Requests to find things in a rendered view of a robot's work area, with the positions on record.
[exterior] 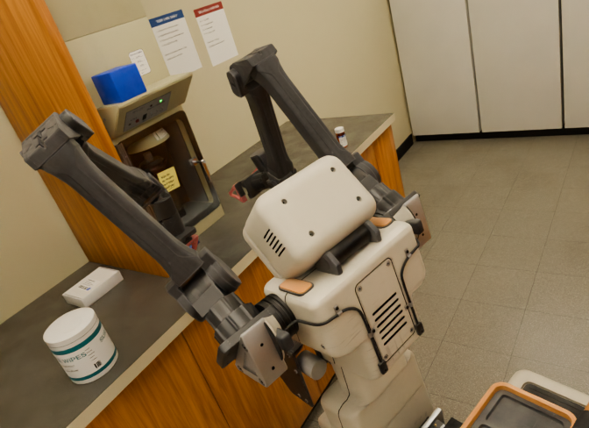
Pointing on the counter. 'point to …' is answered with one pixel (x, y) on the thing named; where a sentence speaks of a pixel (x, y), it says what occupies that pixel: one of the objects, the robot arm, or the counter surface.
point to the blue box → (119, 84)
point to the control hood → (180, 84)
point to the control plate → (146, 111)
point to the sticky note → (169, 179)
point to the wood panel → (42, 68)
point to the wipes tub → (81, 345)
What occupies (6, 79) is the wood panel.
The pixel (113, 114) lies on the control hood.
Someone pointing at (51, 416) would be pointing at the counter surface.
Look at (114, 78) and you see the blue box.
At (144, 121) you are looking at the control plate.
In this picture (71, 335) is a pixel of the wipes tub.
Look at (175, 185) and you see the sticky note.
